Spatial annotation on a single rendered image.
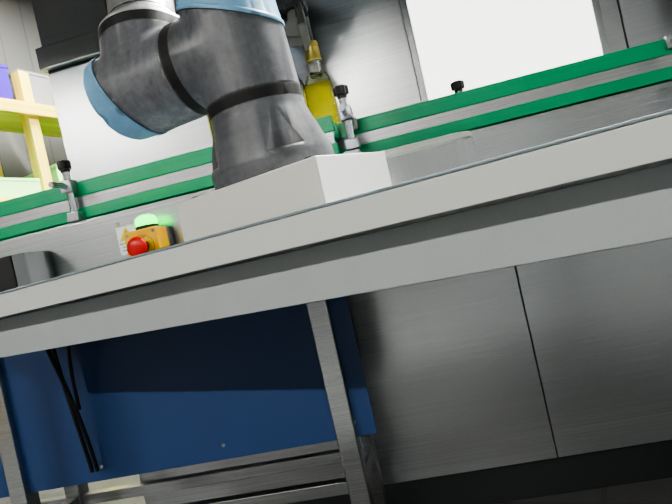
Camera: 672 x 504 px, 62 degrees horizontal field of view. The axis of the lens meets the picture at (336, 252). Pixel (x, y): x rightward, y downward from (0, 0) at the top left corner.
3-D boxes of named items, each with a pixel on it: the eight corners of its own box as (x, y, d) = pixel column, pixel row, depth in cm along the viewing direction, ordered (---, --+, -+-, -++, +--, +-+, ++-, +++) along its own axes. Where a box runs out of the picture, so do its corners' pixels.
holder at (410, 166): (468, 196, 114) (460, 159, 114) (484, 185, 87) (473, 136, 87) (386, 215, 117) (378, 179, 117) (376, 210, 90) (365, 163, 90)
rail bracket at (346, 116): (366, 155, 119) (353, 97, 119) (358, 142, 102) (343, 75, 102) (352, 158, 119) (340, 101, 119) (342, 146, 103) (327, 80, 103)
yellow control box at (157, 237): (179, 261, 114) (171, 225, 114) (163, 263, 106) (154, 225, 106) (148, 268, 115) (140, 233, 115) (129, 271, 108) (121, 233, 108)
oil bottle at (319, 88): (351, 165, 126) (330, 73, 126) (348, 162, 121) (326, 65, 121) (327, 171, 127) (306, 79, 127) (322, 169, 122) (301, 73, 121)
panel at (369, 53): (608, 65, 129) (576, -80, 129) (612, 61, 126) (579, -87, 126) (241, 159, 143) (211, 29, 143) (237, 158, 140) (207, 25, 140)
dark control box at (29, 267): (59, 289, 118) (50, 250, 118) (33, 293, 110) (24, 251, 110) (25, 297, 119) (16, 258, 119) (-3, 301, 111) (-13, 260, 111)
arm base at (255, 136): (301, 161, 58) (275, 68, 58) (190, 199, 65) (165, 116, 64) (354, 158, 72) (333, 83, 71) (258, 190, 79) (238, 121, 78)
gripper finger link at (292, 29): (286, 57, 123) (279, 18, 124) (312, 49, 122) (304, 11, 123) (282, 50, 120) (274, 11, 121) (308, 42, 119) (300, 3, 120)
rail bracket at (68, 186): (89, 221, 118) (75, 159, 118) (68, 221, 111) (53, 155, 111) (72, 225, 119) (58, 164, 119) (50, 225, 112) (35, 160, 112)
